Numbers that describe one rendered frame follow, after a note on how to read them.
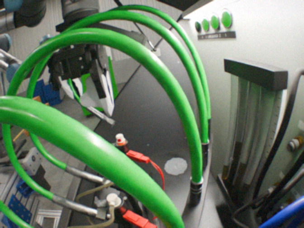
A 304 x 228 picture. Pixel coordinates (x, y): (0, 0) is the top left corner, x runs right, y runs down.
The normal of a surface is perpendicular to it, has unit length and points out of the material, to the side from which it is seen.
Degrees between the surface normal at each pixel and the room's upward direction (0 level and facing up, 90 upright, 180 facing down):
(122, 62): 90
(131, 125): 90
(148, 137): 90
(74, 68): 90
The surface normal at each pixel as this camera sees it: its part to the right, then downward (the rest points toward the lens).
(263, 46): -0.98, 0.18
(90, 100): 0.09, 0.45
